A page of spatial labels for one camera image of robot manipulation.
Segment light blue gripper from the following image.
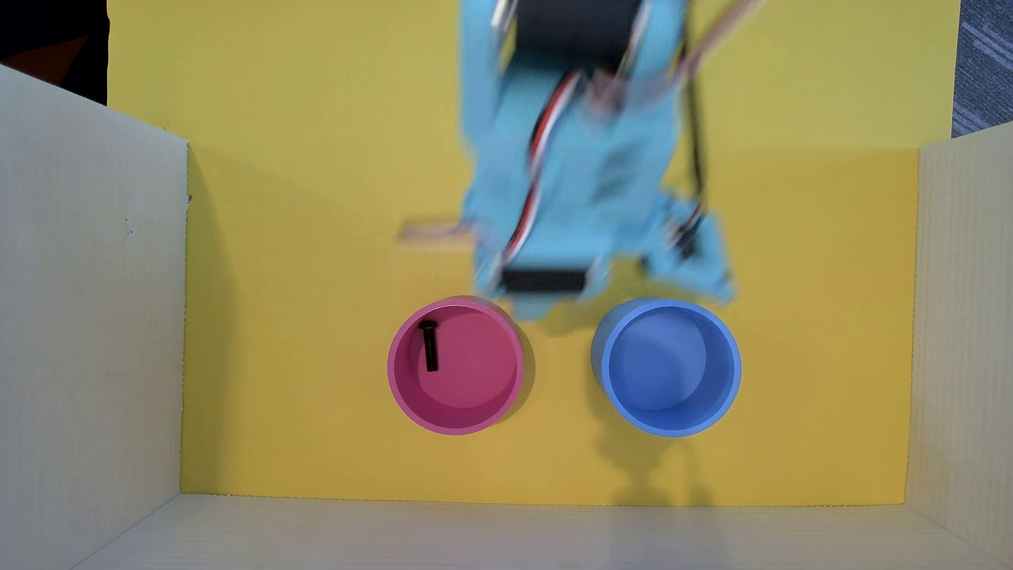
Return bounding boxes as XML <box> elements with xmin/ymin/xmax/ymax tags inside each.
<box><xmin>464</xmin><ymin>119</ymin><xmax>678</xmax><ymax>321</ymax></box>

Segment black camera cable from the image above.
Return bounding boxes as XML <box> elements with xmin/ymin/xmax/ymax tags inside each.
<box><xmin>679</xmin><ymin>32</ymin><xmax>708</xmax><ymax>208</ymax></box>

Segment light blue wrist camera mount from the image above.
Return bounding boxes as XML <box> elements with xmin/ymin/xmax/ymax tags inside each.
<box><xmin>639</xmin><ymin>196</ymin><xmax>739</xmax><ymax>305</ymax></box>

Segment tan tape strip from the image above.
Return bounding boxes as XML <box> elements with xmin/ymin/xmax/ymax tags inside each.
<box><xmin>397</xmin><ymin>221</ymin><xmax>476</xmax><ymax>248</ymax></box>

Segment black bolt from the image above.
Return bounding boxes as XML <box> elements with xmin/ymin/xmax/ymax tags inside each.
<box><xmin>418</xmin><ymin>319</ymin><xmax>440</xmax><ymax>373</ymax></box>

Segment yellow paper sheet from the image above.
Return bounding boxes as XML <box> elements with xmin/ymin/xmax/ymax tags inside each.
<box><xmin>107</xmin><ymin>0</ymin><xmax>962</xmax><ymax>507</ymax></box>

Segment cardboard box walls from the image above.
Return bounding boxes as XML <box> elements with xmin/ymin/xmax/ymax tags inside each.
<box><xmin>0</xmin><ymin>63</ymin><xmax>1013</xmax><ymax>570</ymax></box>

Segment pink round cup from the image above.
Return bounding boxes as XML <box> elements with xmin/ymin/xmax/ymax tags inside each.
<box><xmin>387</xmin><ymin>297</ymin><xmax>525</xmax><ymax>436</ymax></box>

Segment blue round cup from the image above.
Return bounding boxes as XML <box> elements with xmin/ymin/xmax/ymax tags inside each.
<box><xmin>590</xmin><ymin>298</ymin><xmax>743</xmax><ymax>439</ymax></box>

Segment red white black servo cable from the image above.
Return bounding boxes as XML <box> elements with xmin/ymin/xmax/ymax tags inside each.
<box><xmin>499</xmin><ymin>70</ymin><xmax>587</xmax><ymax>266</ymax></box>

